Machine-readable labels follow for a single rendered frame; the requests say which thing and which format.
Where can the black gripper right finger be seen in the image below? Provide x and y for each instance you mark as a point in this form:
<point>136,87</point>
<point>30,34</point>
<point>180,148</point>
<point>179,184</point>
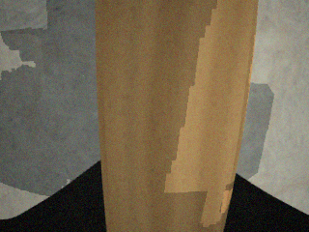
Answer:
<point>251,209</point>

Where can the brown wooden board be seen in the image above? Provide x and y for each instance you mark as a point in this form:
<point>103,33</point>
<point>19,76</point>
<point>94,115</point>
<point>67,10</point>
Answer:
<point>173,79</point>

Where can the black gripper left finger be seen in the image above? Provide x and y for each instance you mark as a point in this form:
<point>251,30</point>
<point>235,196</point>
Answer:
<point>77,207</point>

